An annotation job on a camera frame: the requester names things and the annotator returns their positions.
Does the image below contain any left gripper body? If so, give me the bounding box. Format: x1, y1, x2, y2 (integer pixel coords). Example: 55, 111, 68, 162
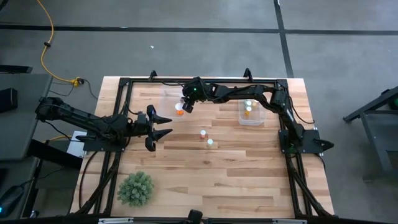
134, 105, 157, 152

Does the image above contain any clear plastic bin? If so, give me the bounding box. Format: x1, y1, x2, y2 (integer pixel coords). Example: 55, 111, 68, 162
238, 88, 267, 126
157, 83, 185, 123

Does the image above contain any black device with light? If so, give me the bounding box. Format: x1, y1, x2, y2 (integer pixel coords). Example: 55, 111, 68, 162
0, 185, 25, 218

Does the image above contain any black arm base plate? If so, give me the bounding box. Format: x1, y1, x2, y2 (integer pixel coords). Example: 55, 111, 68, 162
278, 129, 335, 156
75, 133, 127, 154

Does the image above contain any black pouch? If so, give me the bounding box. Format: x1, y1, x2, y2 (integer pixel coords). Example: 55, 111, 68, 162
0, 87, 19, 113

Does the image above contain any green artificial plant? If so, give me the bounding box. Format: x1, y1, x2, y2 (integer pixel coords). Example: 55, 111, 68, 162
116, 170, 155, 208

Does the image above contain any white paper sheet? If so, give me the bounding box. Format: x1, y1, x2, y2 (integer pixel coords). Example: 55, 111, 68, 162
67, 130, 88, 158

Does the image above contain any silver metal bracket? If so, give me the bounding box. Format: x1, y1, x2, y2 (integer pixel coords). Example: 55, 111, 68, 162
98, 217, 135, 224
272, 218, 308, 224

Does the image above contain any thick black floor cable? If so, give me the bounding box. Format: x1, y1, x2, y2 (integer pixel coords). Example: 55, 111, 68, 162
77, 151, 99, 215

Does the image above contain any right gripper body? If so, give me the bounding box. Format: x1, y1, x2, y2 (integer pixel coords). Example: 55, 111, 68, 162
182, 77, 215, 114

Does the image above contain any black flat bar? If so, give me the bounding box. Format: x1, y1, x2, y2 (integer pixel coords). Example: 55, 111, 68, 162
0, 64, 34, 75

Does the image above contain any yellow extension cable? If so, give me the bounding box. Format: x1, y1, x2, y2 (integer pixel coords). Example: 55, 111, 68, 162
45, 134, 73, 142
35, 0, 82, 87

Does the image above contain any grey side table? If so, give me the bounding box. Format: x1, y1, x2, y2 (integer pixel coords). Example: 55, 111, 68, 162
0, 73, 53, 161

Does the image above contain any grey metal stand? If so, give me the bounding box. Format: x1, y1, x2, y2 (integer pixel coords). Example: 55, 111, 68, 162
343, 86, 398, 182

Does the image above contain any thin black cable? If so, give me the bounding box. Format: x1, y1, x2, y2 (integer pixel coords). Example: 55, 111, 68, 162
49, 77, 99, 101

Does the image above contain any black aluminium table frame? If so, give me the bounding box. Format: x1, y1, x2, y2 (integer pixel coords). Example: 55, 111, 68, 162
70, 76, 335, 218

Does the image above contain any black rounded object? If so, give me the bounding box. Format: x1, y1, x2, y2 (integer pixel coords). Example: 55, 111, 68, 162
187, 209, 204, 224

